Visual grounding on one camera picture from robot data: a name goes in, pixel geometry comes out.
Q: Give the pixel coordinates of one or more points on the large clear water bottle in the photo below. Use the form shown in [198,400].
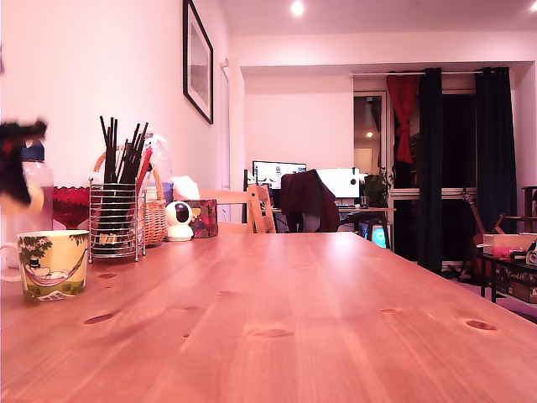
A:
[164,168]

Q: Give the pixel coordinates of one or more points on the black headphones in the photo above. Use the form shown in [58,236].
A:
[353,181]

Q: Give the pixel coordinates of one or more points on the black side table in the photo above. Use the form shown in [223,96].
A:
[493,289]

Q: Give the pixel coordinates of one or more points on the narrow dark curtain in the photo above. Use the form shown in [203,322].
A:
[430,168]

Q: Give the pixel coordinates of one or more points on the black framed picture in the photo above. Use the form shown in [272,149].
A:
[198,63]

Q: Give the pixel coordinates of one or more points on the black and white gadget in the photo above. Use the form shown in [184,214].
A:
[532,256]

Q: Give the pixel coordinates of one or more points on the red utensil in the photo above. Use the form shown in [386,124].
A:
[145,168]

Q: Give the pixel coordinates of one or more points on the computer case with glowing fan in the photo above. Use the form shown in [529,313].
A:
[378,237]

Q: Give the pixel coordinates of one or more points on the wicker basket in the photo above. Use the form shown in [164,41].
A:
[154,222]

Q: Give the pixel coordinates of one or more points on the wide dark curtain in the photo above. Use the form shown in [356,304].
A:
[495,147]

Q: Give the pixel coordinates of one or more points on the floral tissue box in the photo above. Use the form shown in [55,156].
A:
[204,218]

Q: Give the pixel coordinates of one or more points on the computer monitor with windows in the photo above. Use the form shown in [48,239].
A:
[273,174]

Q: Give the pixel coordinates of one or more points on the dark board game box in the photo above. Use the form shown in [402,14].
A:
[520,285]

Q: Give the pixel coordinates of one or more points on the dark red jacket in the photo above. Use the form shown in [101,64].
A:
[307,193]

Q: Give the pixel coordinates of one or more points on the grey office chair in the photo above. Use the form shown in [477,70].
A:
[312,222]

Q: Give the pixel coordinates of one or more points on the white tissue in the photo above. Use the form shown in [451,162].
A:
[185,186]

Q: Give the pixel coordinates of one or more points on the acoustic guitar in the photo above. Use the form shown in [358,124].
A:
[478,243]

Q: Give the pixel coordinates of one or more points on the round ceiling light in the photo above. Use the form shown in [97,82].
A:
[297,7]

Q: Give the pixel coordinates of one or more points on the computer monitor white screen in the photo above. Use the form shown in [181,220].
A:
[336,182]

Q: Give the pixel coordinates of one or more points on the curtain rod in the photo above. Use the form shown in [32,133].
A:
[457,73]

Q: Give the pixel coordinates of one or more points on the pale wooden box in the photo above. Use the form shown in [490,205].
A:
[503,241]

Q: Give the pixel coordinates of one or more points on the red glass goblet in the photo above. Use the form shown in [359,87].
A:
[70,205]

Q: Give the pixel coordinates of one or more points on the wooden chair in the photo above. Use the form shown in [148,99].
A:
[261,210]

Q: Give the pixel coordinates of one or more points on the dark wooden shelf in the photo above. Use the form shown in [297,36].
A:
[529,201]

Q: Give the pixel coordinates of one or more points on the pink object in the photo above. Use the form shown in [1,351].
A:
[501,252]

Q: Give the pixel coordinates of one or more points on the clear bottle with blue cap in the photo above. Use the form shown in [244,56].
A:
[38,235]

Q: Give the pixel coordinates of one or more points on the white wall pipe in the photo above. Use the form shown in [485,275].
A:
[226,126]

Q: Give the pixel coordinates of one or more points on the wooden stand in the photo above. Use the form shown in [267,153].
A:
[499,222]

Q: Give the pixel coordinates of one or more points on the yellow illustrated mug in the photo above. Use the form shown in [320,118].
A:
[56,256]

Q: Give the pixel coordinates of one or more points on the potted green plant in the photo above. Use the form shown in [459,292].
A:
[376,189]

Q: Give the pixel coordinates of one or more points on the small white round camera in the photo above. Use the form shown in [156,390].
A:
[175,228]

